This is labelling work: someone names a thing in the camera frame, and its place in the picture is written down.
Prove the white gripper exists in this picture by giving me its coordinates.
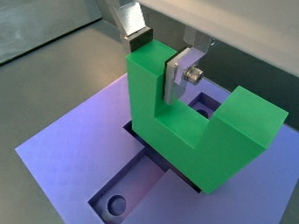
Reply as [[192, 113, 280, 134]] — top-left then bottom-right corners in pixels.
[[136, 0, 299, 105]]

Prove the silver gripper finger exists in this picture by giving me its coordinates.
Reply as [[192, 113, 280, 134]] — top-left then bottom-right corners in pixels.
[[105, 0, 153, 53]]

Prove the green U-shaped block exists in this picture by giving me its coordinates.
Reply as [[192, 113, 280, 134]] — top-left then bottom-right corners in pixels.
[[125, 40, 287, 193]]

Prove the purple board with cross slot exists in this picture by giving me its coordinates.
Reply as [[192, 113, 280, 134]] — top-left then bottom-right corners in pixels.
[[16, 77, 299, 224]]

